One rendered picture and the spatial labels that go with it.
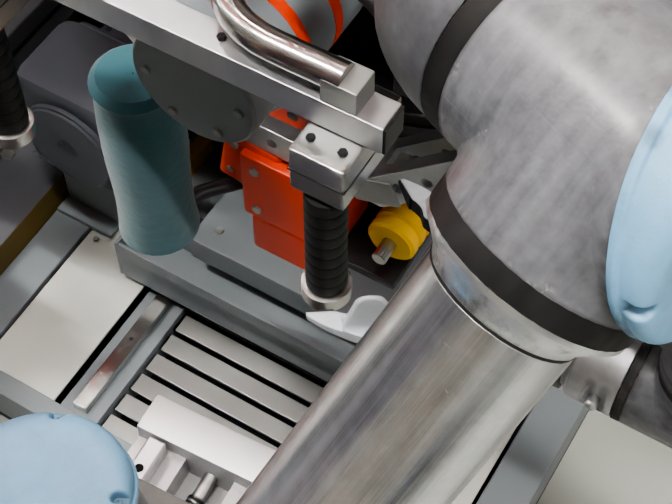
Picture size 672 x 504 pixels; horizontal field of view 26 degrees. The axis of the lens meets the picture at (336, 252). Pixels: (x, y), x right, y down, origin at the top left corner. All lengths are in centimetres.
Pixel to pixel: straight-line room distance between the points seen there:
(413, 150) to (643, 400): 49
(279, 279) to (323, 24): 66
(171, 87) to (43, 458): 49
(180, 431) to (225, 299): 78
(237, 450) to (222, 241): 79
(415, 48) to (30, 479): 36
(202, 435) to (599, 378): 31
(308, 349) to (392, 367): 123
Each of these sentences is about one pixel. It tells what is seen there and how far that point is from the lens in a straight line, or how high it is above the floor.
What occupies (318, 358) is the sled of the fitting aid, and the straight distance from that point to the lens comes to 191.
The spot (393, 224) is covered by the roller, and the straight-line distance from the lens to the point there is 155.
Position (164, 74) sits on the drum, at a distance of 127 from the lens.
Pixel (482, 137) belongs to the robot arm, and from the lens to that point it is 64.
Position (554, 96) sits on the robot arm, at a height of 135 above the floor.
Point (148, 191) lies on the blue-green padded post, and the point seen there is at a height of 61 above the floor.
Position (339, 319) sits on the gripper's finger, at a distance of 113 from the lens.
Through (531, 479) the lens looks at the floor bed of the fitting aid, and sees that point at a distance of 192.
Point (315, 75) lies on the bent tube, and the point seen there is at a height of 100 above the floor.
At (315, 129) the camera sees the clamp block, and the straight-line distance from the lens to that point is 110.
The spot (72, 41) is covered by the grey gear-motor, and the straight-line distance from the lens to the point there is 191.
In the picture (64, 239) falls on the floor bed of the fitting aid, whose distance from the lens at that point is 213.
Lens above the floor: 181
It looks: 57 degrees down
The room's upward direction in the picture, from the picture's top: straight up
